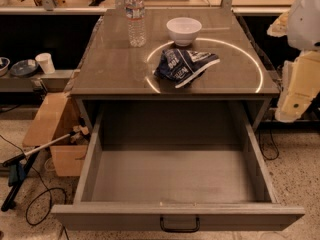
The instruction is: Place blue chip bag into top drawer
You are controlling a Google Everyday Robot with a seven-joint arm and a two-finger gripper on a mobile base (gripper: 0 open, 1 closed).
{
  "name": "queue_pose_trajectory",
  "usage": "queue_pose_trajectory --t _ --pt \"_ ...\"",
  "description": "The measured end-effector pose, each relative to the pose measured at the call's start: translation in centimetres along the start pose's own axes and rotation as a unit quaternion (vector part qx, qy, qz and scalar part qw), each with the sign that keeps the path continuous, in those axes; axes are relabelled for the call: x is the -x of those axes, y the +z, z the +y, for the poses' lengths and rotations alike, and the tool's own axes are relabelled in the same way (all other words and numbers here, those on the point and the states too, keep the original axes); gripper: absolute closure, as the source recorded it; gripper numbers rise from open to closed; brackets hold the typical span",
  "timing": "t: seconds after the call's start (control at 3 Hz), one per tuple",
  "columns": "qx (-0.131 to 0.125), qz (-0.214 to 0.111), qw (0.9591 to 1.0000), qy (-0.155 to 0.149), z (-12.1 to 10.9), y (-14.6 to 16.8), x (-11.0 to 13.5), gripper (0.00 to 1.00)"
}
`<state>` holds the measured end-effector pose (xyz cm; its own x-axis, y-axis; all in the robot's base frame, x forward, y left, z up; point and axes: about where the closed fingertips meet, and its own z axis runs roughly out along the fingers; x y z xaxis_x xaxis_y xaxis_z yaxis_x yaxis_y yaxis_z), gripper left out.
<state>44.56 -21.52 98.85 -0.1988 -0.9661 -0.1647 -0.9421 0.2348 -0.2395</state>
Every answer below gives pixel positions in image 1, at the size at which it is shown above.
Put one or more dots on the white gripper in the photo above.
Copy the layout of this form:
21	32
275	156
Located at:
305	22

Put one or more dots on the blue chip bag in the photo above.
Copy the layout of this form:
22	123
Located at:
183	66

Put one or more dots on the grey cabinet with glossy top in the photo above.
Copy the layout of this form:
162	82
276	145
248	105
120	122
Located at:
239	85

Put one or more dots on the open grey top drawer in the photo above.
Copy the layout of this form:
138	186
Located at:
133	175

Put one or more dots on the white ceramic bowl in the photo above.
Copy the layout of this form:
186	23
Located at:
183	30

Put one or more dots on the clear plastic water bottle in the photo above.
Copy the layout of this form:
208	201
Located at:
135	12

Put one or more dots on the cardboard box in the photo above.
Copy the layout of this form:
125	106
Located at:
57	116

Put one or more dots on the white paper cup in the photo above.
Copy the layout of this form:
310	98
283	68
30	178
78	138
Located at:
45	62

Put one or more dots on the grey side shelf left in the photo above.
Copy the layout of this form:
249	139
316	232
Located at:
54	82

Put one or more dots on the blue grey bowl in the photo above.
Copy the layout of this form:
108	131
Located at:
24	68

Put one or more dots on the grey bowl at left edge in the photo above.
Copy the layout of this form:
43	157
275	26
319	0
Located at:
4	64

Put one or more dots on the black grabber tool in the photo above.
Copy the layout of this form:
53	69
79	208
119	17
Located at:
19	167

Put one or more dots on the black drawer handle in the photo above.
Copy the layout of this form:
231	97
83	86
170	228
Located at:
179	224

